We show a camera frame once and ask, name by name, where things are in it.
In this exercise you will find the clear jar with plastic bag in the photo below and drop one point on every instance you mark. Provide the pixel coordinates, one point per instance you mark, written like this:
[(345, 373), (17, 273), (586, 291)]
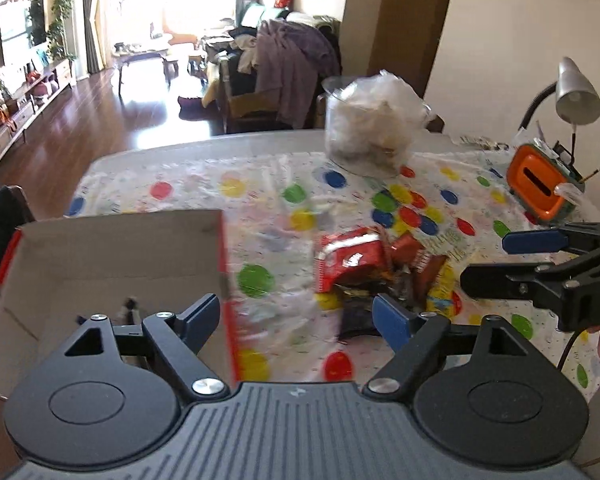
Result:
[(371, 122)]

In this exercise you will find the red white cardboard box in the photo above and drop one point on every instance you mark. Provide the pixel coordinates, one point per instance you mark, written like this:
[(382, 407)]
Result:
[(57, 270)]

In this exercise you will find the red snack bag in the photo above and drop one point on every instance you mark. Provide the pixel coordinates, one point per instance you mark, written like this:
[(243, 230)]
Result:
[(351, 258)]

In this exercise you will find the long wooden tv console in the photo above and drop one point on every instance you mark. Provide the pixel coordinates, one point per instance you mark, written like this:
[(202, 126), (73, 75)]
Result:
[(32, 99)]

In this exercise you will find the yellow minion packet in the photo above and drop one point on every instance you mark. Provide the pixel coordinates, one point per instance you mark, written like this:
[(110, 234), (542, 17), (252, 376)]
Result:
[(443, 298)]

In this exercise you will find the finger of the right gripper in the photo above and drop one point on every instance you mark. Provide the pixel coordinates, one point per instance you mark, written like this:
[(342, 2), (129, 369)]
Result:
[(505, 282), (540, 240)]

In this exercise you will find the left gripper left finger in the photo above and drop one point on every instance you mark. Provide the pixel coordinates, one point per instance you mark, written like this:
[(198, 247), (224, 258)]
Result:
[(173, 342)]

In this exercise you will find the orange green holder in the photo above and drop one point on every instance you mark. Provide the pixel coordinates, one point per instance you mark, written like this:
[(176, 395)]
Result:
[(532, 176)]

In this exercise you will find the balloon birthday tablecloth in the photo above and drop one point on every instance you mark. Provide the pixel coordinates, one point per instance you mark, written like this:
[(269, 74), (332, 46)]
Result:
[(275, 207)]

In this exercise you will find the silver desk lamp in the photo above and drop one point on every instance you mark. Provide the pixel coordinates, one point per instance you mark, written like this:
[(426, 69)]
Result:
[(577, 103)]

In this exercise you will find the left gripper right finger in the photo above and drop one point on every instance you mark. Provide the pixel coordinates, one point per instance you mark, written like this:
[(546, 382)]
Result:
[(417, 342)]

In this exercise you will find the brown snack packet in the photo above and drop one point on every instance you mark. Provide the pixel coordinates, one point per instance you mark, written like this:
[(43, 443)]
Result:
[(424, 267)]

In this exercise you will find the purple blanket on sofa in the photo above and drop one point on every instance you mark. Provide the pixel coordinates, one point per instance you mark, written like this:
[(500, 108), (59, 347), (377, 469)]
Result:
[(292, 59)]

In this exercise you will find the wall television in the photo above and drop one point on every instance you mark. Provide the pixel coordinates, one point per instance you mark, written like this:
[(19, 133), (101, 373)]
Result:
[(22, 30)]

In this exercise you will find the dark coffee table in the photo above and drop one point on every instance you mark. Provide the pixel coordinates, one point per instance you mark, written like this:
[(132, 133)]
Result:
[(125, 55)]

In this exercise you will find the black sesame snack packet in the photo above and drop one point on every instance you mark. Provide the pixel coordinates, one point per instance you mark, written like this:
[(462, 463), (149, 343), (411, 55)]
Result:
[(356, 305)]

